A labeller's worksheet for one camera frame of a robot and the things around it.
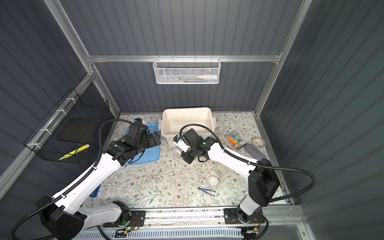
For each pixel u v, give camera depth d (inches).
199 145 22.8
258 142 40.2
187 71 48.8
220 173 35.0
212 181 33.2
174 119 41.0
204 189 32.5
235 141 40.1
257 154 36.8
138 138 22.5
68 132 28.9
